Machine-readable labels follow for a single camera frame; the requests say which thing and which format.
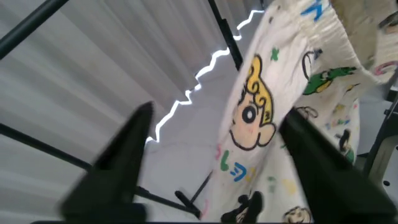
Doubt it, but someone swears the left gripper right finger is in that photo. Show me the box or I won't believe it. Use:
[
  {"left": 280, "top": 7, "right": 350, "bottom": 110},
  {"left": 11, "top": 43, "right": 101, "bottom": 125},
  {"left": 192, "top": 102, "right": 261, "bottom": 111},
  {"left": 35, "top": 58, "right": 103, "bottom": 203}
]
[{"left": 279, "top": 107, "right": 397, "bottom": 222}]

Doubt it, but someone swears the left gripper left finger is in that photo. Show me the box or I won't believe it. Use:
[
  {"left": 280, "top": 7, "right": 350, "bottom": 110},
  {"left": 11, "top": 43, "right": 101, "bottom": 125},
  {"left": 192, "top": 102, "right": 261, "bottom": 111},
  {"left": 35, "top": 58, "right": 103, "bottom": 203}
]
[{"left": 60, "top": 101, "right": 155, "bottom": 222}]

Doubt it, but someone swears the cream printed garment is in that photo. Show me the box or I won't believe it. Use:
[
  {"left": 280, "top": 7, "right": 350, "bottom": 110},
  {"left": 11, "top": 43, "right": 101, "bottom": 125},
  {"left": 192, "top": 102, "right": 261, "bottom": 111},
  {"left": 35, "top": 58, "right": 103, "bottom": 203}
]
[{"left": 198, "top": 0, "right": 398, "bottom": 223}]

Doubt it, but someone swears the white curtain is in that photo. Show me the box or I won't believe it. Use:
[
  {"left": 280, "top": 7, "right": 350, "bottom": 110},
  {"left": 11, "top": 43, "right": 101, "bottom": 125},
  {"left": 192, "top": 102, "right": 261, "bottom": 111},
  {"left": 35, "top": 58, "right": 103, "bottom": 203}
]
[{"left": 0, "top": 0, "right": 265, "bottom": 223}]

